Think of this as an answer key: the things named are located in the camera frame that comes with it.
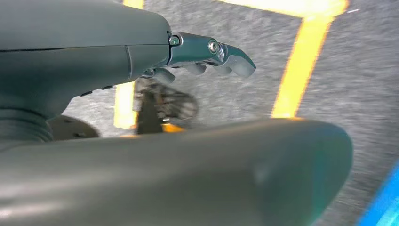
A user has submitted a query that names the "dark round robot joint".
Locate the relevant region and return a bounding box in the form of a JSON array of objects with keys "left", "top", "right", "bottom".
[{"left": 47, "top": 115, "right": 100, "bottom": 140}]

